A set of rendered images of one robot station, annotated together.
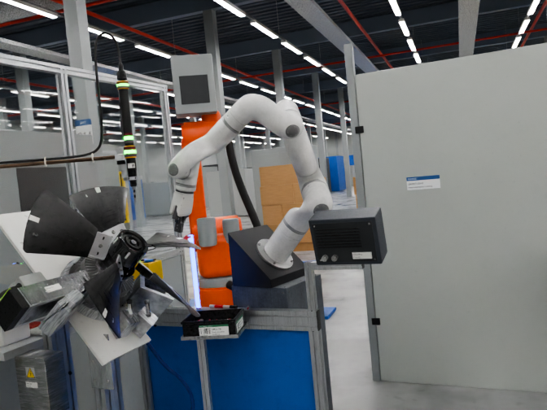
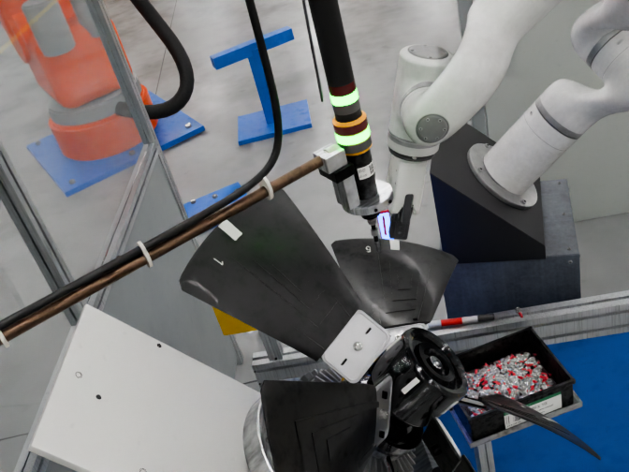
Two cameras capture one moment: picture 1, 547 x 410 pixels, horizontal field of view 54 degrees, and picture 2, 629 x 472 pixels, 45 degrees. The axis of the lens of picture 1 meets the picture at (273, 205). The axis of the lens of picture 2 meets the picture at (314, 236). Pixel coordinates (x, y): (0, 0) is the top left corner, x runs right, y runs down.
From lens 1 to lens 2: 1.59 m
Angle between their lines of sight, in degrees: 34
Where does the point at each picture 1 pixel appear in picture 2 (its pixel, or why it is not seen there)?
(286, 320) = (609, 319)
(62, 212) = (321, 415)
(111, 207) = (303, 272)
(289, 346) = (605, 354)
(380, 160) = not seen: outside the picture
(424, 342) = (567, 169)
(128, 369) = not seen: hidden behind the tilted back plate
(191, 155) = (484, 83)
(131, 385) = not seen: hidden behind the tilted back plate
